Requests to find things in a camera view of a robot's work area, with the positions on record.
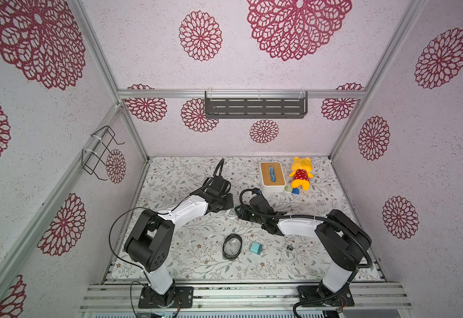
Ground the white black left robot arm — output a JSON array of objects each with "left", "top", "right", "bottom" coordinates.
[{"left": 124, "top": 176, "right": 234, "bottom": 295}]

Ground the black rimmed round lid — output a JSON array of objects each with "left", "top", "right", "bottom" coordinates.
[{"left": 222, "top": 233, "right": 243, "bottom": 261}]

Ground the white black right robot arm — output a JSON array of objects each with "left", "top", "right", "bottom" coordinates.
[{"left": 234, "top": 189, "right": 373, "bottom": 296}]

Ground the black wire wall rack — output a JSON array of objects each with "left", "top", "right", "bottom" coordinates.
[{"left": 80, "top": 125, "right": 127, "bottom": 184}]

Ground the clear round container lid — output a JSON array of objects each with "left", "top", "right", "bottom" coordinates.
[{"left": 225, "top": 209, "right": 238, "bottom": 220}]

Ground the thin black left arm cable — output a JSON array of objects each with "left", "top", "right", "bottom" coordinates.
[{"left": 108, "top": 158, "right": 226, "bottom": 318}]

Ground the yellow plush bear toy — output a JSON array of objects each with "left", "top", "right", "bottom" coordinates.
[{"left": 289, "top": 157, "right": 314, "bottom": 191}]

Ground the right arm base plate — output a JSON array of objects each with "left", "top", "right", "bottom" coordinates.
[{"left": 297, "top": 284, "right": 355, "bottom": 307}]

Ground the aluminium front rail frame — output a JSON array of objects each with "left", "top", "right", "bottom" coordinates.
[{"left": 78, "top": 281, "right": 412, "bottom": 316}]

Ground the teal charger plug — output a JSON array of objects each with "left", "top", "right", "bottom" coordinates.
[{"left": 250, "top": 242, "right": 263, "bottom": 255}]

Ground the grey wall shelf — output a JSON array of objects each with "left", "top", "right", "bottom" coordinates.
[{"left": 204, "top": 91, "right": 308, "bottom": 119}]

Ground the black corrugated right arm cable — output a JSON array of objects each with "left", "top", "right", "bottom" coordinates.
[{"left": 238, "top": 187, "right": 375, "bottom": 318}]

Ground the white wooden-top tissue box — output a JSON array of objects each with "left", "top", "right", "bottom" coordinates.
[{"left": 259, "top": 162, "right": 287, "bottom": 193}]

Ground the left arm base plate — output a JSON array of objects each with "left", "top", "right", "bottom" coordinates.
[{"left": 138, "top": 285, "right": 194, "bottom": 310}]

